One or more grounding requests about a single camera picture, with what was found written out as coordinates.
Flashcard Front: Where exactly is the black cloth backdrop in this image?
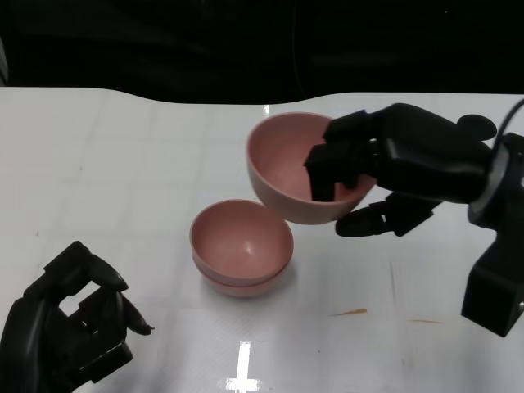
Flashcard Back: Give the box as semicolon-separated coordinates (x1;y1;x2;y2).
0;0;524;106

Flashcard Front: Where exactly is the black round cable grommet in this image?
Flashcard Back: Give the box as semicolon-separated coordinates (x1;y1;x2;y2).
457;114;499;142

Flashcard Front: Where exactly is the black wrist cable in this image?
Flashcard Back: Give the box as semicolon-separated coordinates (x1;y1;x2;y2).
490;97;524;165

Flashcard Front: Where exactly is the pink plastic bowl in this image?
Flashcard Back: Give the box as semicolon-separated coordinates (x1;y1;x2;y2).
246;112;376;225
195;261;292;299
189;199;295;283

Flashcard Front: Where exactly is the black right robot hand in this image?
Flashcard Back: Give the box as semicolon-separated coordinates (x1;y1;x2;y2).
302;102;495;238

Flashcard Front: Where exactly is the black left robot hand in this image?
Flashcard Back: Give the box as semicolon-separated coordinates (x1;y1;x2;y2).
0;240;156;393

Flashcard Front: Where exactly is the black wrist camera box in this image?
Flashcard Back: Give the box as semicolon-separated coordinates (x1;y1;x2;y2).
460;233;524;339

